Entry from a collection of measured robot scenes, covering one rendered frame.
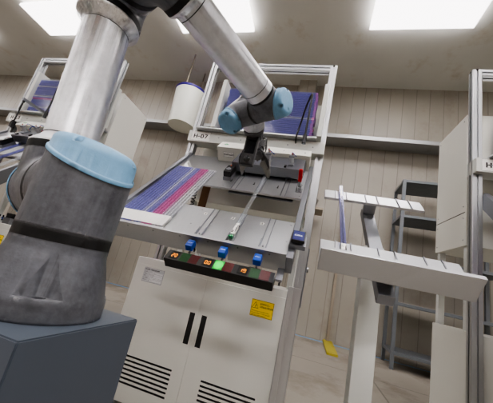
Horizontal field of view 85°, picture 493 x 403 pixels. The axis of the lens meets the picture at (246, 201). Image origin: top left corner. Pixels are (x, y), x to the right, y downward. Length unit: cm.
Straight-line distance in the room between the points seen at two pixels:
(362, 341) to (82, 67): 94
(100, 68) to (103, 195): 28
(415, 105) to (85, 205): 534
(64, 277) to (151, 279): 94
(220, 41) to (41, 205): 46
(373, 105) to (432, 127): 97
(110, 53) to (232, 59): 24
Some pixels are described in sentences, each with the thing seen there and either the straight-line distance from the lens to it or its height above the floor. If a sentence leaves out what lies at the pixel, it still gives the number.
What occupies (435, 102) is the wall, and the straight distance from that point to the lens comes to 562.
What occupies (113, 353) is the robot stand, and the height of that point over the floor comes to 51.
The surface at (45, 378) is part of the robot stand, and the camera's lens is 37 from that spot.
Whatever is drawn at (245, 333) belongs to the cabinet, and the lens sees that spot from 117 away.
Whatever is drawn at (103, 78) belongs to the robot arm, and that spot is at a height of 93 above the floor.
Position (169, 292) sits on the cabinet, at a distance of 126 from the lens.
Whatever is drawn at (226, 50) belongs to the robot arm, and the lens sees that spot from 66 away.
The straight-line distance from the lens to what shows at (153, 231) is 97.
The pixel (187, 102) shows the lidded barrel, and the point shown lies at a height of 319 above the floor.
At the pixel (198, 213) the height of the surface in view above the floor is 82.
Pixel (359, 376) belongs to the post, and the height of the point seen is 45.
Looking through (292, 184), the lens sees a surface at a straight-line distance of 125.
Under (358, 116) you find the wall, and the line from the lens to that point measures 521.
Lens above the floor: 65
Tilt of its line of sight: 15 degrees up
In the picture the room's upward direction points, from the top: 13 degrees clockwise
